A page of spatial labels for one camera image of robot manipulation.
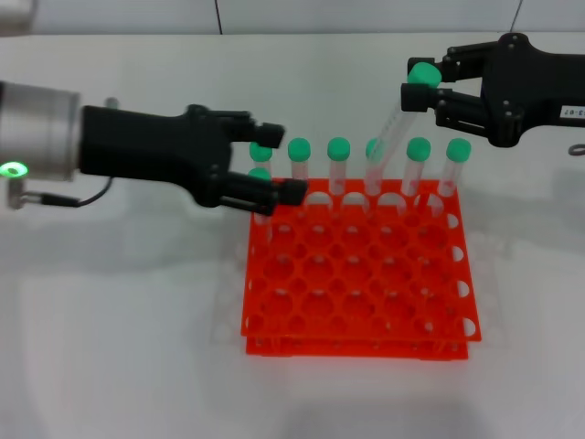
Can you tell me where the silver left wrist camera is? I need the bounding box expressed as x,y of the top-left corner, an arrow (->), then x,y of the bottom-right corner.
0,0 -> 36,37

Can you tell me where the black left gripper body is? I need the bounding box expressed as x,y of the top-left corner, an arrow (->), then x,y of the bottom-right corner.
80,103 -> 239,209

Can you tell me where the clear tube green cap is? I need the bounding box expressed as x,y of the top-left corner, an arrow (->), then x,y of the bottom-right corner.
399,136 -> 432,216
326,136 -> 352,214
431,137 -> 473,219
366,138 -> 391,207
248,166 -> 275,246
249,140 -> 278,182
365,62 -> 442,184
287,137 -> 313,216

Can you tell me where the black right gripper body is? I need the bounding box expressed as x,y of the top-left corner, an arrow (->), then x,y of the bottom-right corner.
478,32 -> 585,149

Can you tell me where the orange test tube rack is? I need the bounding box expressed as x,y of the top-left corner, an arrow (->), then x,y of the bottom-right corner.
240,177 -> 484,362

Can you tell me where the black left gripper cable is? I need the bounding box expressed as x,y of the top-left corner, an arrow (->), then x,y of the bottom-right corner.
6,176 -> 115,209

